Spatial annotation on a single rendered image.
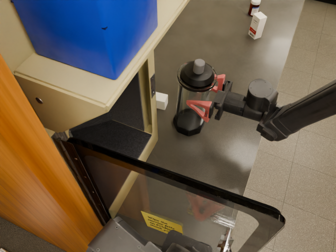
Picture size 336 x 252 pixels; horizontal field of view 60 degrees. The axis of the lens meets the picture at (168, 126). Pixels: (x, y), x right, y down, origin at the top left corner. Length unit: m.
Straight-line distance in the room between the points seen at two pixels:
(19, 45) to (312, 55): 2.75
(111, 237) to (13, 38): 0.22
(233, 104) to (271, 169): 1.30
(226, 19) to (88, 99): 1.18
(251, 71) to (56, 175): 0.97
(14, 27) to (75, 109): 0.10
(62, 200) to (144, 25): 0.20
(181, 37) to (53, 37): 1.02
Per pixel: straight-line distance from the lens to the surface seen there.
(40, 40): 0.33
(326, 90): 0.62
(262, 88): 0.74
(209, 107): 0.77
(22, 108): 0.23
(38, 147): 0.26
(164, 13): 0.39
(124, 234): 0.33
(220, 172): 0.89
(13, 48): 0.34
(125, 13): 0.28
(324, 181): 2.15
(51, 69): 0.33
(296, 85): 2.61
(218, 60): 1.20
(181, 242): 0.43
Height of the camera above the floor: 1.72
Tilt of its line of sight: 54 degrees down
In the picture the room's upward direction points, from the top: straight up
